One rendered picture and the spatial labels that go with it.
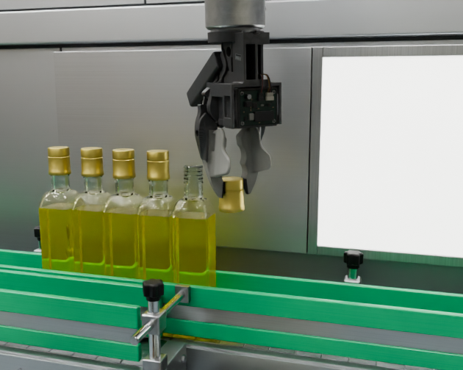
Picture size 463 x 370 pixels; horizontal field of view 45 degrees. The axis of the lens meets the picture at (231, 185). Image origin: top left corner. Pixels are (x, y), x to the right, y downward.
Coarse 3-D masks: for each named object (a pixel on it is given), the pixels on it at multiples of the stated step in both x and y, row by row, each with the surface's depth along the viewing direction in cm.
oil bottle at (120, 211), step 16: (112, 208) 86; (128, 208) 86; (112, 224) 87; (128, 224) 86; (112, 240) 87; (128, 240) 86; (112, 256) 88; (128, 256) 87; (112, 272) 88; (128, 272) 87
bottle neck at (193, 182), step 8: (184, 168) 83; (192, 168) 83; (200, 168) 83; (184, 176) 84; (192, 176) 83; (200, 176) 83; (184, 184) 84; (192, 184) 83; (200, 184) 84; (184, 192) 84; (192, 192) 83; (200, 192) 84
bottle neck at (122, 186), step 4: (116, 180) 87; (120, 180) 86; (124, 180) 86; (128, 180) 87; (132, 180) 87; (116, 184) 87; (120, 184) 87; (124, 184) 87; (128, 184) 87; (132, 184) 88; (116, 188) 87; (120, 188) 87; (124, 188) 87; (128, 188) 87; (132, 188) 88; (116, 192) 87; (120, 192) 87; (124, 192) 87; (128, 192) 87; (132, 192) 88
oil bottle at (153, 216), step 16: (144, 208) 85; (160, 208) 84; (144, 224) 85; (160, 224) 84; (144, 240) 86; (160, 240) 85; (144, 256) 86; (160, 256) 85; (144, 272) 87; (160, 272) 86
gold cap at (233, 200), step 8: (232, 176) 77; (224, 184) 75; (232, 184) 74; (240, 184) 75; (224, 192) 75; (232, 192) 75; (240, 192) 75; (224, 200) 75; (232, 200) 75; (240, 200) 75; (224, 208) 75; (232, 208) 75; (240, 208) 75
